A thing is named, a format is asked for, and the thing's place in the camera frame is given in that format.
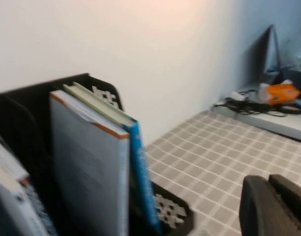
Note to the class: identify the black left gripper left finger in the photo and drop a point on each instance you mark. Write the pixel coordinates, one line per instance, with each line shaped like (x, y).
(263, 214)

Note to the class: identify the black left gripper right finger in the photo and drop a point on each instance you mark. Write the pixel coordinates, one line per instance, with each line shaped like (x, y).
(292, 191)

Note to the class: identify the dark robot cover book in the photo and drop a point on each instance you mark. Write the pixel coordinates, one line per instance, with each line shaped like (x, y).
(8, 167)

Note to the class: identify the blue spine hardcover book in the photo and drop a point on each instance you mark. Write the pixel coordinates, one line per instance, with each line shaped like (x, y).
(140, 172)

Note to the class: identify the white book with orange stripe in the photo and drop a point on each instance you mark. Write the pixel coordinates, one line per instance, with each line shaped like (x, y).
(86, 172)

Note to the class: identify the black plastic book stand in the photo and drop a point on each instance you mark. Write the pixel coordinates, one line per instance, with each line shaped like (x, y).
(17, 118)

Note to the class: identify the grey side table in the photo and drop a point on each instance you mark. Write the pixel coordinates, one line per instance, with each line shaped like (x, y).
(263, 123)

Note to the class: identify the grey checked tablecloth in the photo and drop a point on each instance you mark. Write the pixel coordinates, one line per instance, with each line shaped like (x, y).
(201, 159)

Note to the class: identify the orange tissue pack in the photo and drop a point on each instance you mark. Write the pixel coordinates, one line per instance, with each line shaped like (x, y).
(282, 92)

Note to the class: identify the white power adapter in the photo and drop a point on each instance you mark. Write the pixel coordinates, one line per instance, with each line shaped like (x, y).
(238, 96)

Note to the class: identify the dark box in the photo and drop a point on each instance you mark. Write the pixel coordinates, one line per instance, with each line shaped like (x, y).
(297, 78)

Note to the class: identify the dark leaning panel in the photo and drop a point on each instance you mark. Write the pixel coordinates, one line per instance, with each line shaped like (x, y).
(270, 54)

